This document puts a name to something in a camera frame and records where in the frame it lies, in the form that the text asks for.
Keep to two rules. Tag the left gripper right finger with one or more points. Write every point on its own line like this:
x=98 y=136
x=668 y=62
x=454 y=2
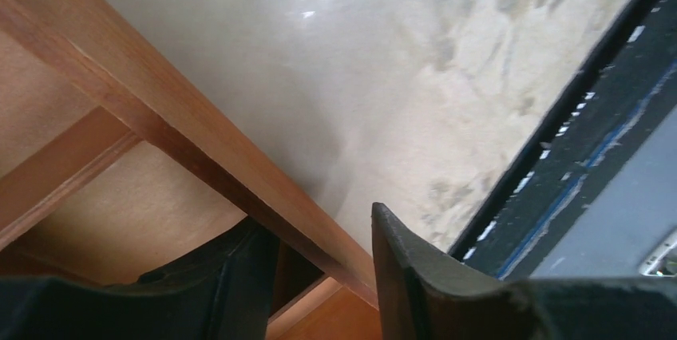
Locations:
x=423 y=293

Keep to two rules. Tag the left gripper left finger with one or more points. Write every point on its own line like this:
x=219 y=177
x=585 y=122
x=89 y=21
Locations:
x=221 y=290

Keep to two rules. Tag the orange compartment tray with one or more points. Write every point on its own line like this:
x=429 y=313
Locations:
x=113 y=164

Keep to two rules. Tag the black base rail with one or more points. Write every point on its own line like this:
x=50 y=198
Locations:
x=622 y=92

